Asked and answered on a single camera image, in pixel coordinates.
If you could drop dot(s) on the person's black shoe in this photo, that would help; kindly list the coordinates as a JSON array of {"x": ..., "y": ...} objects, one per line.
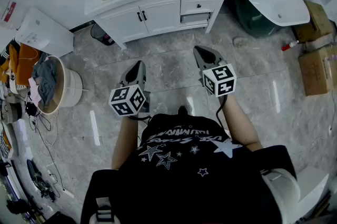
[{"x": 183, "y": 110}]

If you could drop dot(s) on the striped round cushion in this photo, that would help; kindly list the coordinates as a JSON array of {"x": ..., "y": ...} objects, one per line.
[{"x": 5, "y": 142}]

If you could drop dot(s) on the black mesh trash bin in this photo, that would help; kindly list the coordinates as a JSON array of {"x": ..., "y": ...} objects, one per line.
[{"x": 101, "y": 34}]

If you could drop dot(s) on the white vanity cabinet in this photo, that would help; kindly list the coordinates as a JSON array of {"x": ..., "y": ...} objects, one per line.
[{"x": 160, "y": 17}]

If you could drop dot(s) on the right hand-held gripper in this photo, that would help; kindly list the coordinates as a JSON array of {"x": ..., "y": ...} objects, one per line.
[{"x": 219, "y": 79}]

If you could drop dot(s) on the white washing machine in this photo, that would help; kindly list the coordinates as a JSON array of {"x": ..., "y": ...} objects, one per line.
[{"x": 50, "y": 33}]

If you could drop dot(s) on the person's left forearm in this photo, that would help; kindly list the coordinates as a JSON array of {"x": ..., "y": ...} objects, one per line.
[{"x": 125, "y": 141}]

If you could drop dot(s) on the person's right forearm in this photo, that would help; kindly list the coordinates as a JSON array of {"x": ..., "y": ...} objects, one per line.
[{"x": 241, "y": 122}]

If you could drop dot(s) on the grey garment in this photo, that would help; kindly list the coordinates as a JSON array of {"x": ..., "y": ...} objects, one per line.
[{"x": 47, "y": 78}]

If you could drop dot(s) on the pink garment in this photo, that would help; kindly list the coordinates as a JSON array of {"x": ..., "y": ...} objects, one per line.
[{"x": 34, "y": 91}]

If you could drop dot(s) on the cardboard box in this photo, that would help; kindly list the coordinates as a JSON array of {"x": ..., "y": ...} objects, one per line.
[
  {"x": 317, "y": 20},
  {"x": 316, "y": 70}
]

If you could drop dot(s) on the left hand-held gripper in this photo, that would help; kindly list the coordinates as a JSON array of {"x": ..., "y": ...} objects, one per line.
[{"x": 127, "y": 100}]

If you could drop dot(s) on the woven round basket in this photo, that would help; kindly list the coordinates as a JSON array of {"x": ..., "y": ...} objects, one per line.
[{"x": 11, "y": 112}]

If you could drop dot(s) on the red and white plastic part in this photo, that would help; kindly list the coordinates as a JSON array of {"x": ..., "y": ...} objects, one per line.
[{"x": 288, "y": 46}]

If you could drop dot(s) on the person's black star t-shirt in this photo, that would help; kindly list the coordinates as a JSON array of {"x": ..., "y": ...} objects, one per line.
[{"x": 189, "y": 186}]

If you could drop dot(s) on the round white laundry basket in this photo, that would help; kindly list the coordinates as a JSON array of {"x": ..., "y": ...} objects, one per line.
[{"x": 71, "y": 86}]

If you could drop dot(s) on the red and white label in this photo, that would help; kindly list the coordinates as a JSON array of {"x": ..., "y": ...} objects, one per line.
[{"x": 8, "y": 11}]

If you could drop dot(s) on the orange sofa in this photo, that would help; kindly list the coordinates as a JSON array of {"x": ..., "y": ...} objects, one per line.
[{"x": 25, "y": 62}]

